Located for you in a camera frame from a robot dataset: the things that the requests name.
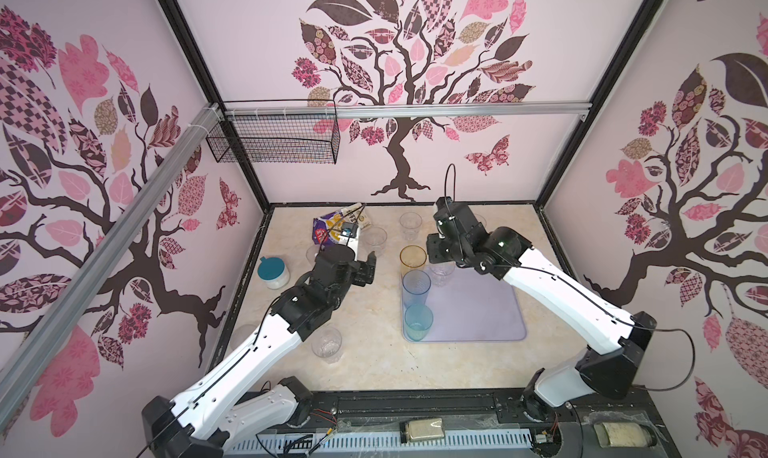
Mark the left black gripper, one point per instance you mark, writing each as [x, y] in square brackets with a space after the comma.
[363, 271]

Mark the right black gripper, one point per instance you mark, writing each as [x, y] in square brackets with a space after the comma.
[431, 249]

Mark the yellow tall glass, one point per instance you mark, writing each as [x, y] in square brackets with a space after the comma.
[412, 257]

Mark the blue tall glass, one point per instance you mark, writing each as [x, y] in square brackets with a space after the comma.
[415, 285]

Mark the lilac plastic tray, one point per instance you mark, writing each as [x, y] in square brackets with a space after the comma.
[473, 308]

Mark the clear ribbed glass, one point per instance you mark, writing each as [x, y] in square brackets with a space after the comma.
[327, 344]

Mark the teal frosted glass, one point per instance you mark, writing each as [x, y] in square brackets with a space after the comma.
[417, 321]

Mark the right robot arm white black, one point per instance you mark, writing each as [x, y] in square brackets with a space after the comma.
[616, 340]

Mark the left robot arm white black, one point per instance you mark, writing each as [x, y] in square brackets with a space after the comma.
[217, 412]

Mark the purple snack bag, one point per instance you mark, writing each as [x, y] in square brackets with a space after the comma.
[329, 228]

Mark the clear glass back row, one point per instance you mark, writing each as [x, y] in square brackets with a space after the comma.
[410, 225]

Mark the white jar teal lid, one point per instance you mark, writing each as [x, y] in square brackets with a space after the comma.
[273, 272]

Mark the small beige box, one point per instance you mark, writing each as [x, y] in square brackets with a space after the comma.
[422, 430]

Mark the beige cylinder in wrap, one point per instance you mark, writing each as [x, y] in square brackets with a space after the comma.
[623, 435]

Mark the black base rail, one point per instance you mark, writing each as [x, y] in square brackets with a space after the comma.
[501, 406]

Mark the black wire basket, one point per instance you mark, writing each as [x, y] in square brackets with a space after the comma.
[292, 131]

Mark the aluminium rail back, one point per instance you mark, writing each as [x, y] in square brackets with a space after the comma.
[416, 111]

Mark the aluminium rail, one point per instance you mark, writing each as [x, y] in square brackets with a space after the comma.
[37, 351]
[416, 111]

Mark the white slotted cable duct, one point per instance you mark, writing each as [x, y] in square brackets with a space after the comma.
[378, 443]

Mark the aluminium rail left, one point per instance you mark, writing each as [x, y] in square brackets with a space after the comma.
[37, 351]

